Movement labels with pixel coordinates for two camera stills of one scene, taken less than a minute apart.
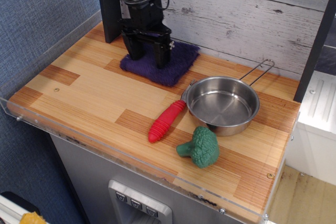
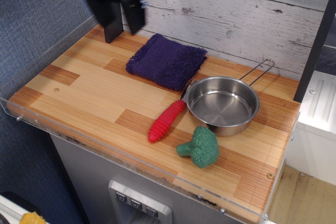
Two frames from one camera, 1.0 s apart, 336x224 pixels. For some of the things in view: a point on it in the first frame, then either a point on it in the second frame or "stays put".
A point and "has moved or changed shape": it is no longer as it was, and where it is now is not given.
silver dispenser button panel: (130, 206) stays put
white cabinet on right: (312, 150) stays put
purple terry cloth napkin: (181, 57) has moved or changed shape
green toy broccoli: (203, 149) stays put
